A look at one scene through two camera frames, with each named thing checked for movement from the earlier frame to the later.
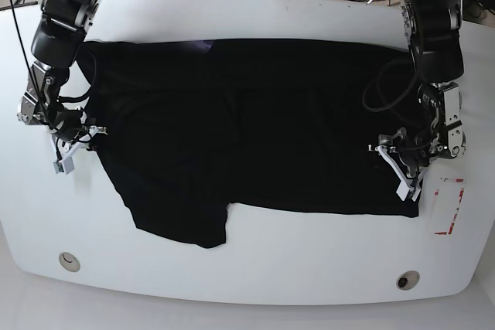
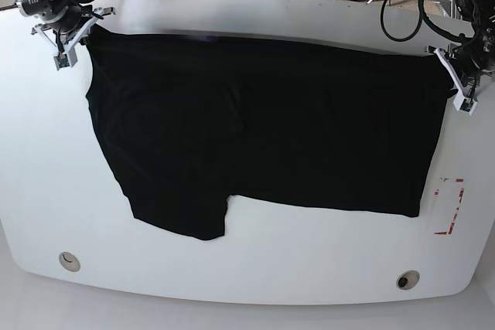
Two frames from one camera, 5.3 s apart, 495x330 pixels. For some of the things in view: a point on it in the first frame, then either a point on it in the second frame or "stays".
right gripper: (409, 157) to (465, 79)
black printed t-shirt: (189, 128) stays
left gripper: (67, 147) to (66, 41)
